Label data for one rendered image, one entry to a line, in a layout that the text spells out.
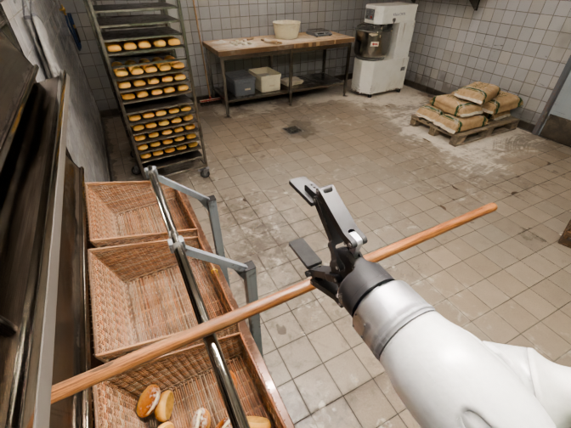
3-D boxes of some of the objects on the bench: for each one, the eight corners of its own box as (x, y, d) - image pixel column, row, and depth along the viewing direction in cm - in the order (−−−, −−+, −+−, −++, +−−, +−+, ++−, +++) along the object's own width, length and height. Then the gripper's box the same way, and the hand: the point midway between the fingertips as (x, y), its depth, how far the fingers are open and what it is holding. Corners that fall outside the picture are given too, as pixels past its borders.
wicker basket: (108, 283, 160) (87, 242, 142) (99, 219, 199) (81, 181, 182) (204, 250, 178) (195, 210, 161) (178, 198, 217) (170, 161, 200)
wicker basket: (119, 398, 117) (91, 359, 100) (106, 289, 157) (84, 247, 140) (243, 340, 135) (237, 299, 118) (204, 255, 175) (195, 215, 158)
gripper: (369, 240, 33) (275, 153, 48) (342, 363, 48) (278, 268, 63) (422, 218, 36) (318, 143, 51) (381, 341, 51) (310, 256, 66)
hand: (299, 216), depth 56 cm, fingers open, 13 cm apart
